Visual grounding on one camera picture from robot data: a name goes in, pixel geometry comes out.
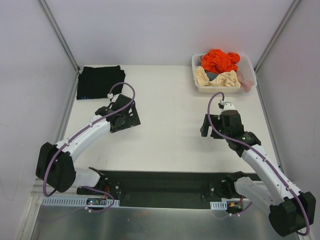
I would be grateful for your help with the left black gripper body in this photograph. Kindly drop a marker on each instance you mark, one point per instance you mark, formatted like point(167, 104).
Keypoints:
point(128, 110)

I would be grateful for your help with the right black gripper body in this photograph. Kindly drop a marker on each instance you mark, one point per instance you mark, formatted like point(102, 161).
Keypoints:
point(213, 125)

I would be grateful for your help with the black t-shirt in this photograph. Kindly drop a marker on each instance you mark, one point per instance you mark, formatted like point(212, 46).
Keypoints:
point(96, 82)

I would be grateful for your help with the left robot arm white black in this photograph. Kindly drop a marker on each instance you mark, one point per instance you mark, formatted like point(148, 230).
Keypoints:
point(55, 165)

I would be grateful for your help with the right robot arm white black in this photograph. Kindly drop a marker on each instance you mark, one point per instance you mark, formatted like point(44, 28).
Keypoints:
point(289, 209)

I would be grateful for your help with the pink t-shirt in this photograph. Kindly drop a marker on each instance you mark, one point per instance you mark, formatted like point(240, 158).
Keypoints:
point(245, 85)

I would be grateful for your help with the cream t-shirt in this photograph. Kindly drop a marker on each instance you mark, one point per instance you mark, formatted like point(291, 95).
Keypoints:
point(225, 79)

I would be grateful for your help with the white plastic basket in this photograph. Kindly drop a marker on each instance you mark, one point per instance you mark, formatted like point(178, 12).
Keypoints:
point(244, 65)

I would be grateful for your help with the grey-blue t-shirt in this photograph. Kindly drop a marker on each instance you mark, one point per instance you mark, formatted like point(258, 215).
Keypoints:
point(211, 76)

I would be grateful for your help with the orange t-shirt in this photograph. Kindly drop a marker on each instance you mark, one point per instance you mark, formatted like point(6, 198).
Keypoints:
point(216, 61)

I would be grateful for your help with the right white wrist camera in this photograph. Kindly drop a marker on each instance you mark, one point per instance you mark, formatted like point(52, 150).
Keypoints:
point(226, 106)

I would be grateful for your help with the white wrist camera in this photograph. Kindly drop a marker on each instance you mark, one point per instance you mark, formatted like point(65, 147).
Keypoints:
point(226, 106)
point(110, 95)

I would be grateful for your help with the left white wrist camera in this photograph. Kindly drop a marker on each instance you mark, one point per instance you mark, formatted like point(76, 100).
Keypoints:
point(110, 95)

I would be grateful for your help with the right slotted cable duct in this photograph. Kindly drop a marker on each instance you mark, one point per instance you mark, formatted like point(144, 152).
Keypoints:
point(219, 205)

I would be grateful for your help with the slotted cable duct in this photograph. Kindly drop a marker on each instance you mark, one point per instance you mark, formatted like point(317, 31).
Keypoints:
point(79, 202)
point(219, 205)

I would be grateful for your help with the left slotted cable duct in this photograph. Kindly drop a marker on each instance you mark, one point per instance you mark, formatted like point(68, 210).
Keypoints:
point(79, 202)

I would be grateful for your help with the left aluminium frame post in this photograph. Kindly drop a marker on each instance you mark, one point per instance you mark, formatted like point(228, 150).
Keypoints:
point(58, 33)

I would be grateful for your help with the aluminium frame post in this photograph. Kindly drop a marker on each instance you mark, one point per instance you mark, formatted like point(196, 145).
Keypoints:
point(58, 33)
point(280, 28)

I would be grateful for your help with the aluminium front rail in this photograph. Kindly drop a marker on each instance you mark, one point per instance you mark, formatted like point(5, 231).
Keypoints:
point(37, 190)

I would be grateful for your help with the right aluminium frame post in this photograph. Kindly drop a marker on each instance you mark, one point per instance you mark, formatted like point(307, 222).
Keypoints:
point(280, 28)

